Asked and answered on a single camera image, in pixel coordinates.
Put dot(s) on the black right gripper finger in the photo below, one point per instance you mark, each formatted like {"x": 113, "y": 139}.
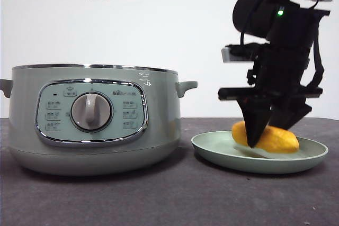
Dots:
{"x": 291, "y": 116}
{"x": 255, "y": 122}

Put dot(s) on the pale green electric steamer pot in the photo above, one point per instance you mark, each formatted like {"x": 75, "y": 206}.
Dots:
{"x": 159, "y": 130}

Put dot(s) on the pale green round plate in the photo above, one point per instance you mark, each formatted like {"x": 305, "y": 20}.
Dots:
{"x": 304, "y": 159}

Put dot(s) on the yellow corn cob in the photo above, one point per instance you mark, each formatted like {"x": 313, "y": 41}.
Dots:
{"x": 280, "y": 141}

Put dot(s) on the grey steamer dial knob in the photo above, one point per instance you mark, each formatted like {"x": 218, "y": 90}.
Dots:
{"x": 91, "y": 112}

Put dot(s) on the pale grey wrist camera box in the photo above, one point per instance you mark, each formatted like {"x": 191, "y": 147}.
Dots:
{"x": 227, "y": 54}

